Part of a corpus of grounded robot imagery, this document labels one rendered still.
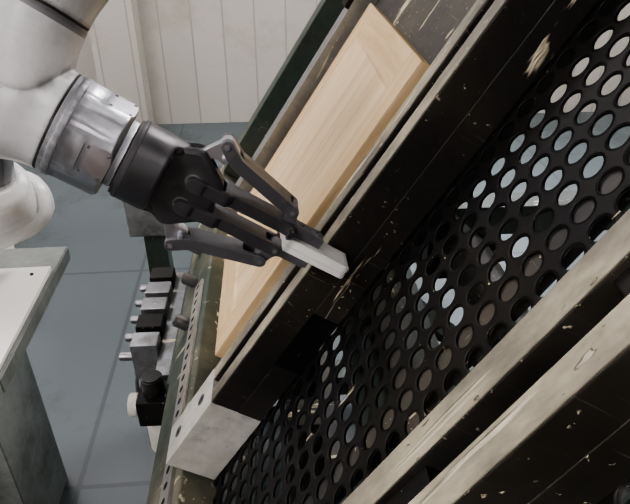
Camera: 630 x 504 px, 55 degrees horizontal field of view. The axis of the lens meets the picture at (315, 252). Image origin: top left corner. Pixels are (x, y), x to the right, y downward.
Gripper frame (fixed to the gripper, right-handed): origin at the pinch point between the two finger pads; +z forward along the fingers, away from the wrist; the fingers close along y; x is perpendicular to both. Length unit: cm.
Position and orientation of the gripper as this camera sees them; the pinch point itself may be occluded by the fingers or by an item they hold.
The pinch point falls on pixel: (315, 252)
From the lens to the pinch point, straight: 60.2
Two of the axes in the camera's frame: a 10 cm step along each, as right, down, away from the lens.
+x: -0.7, -5.2, 8.5
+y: 5.4, -7.4, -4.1
